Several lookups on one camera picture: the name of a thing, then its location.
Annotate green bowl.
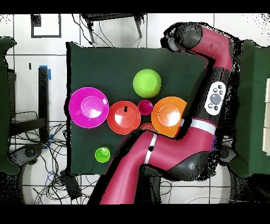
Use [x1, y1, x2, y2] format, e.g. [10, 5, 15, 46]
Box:
[132, 69, 162, 99]

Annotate magenta red cup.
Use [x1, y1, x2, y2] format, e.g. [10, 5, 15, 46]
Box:
[137, 99, 154, 116]

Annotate wide orange-red bowl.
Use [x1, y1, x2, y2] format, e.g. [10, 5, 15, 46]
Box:
[107, 100, 141, 135]

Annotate small orange-red bowl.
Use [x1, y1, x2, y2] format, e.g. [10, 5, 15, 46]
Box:
[139, 123, 158, 133]

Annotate large yellow-orange bowl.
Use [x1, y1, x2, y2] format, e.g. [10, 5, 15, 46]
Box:
[151, 96, 188, 138]

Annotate pink bowl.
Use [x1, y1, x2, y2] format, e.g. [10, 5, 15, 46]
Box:
[68, 87, 110, 129]

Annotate dark green tablecloth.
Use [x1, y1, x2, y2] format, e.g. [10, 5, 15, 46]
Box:
[65, 41, 218, 178]

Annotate green cup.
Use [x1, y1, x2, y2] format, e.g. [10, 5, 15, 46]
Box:
[94, 146, 111, 164]

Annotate blue tape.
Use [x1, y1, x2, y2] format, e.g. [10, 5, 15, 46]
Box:
[38, 64, 52, 81]

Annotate black metal bar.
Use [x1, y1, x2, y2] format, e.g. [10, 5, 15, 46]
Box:
[37, 66, 50, 144]

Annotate black power brick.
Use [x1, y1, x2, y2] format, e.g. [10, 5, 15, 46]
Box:
[60, 170, 82, 201]

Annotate black metal stand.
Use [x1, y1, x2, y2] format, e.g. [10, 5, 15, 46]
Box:
[81, 13, 146, 44]

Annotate green cloth side table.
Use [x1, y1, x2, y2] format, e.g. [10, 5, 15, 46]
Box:
[0, 36, 21, 175]
[229, 39, 270, 179]

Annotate white boxes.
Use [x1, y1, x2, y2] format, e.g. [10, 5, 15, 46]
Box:
[262, 78, 270, 156]

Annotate tangle of floor cables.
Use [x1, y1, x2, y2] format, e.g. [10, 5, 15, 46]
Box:
[10, 110, 100, 205]

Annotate black square floor frame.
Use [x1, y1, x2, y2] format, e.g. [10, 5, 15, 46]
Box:
[30, 14, 62, 39]

